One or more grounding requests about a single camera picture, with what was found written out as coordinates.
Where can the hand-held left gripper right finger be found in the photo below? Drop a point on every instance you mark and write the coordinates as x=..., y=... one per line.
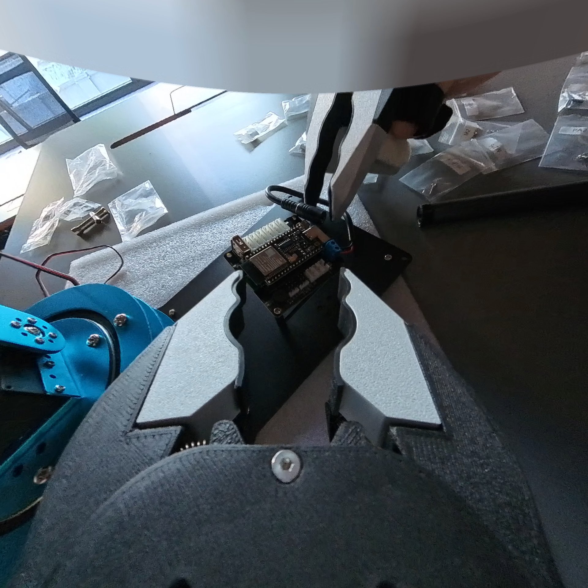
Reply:
x=390, y=367

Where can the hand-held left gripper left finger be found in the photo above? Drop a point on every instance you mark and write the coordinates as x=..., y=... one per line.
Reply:
x=193, y=367

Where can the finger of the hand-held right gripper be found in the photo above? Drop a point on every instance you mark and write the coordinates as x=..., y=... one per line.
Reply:
x=356, y=156
x=317, y=119

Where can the clear bag with silver screws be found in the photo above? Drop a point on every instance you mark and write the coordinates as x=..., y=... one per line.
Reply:
x=450, y=170

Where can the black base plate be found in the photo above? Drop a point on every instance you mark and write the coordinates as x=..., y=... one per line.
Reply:
x=285, y=358

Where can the black circuit board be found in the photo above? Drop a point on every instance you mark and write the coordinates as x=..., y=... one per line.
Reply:
x=275, y=271

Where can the black screwdriver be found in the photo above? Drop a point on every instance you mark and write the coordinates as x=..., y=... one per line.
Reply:
x=505, y=202

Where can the grey desk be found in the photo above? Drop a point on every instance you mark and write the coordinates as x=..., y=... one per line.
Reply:
x=206, y=151

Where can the small clear parts bag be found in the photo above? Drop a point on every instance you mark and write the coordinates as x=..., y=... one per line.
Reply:
x=298, y=146
x=296, y=106
x=259, y=128

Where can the cluster of labelled screw bags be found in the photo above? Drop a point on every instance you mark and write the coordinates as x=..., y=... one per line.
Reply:
x=514, y=138

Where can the white foam sheet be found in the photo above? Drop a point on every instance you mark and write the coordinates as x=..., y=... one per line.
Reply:
x=183, y=239

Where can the metal cross wrench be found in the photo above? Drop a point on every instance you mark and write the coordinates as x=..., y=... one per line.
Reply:
x=89, y=223

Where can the torn clear plastic bag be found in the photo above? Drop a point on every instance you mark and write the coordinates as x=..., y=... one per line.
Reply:
x=50, y=220

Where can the crumpled clear plastic bag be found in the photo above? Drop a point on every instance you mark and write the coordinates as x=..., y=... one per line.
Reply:
x=92, y=170

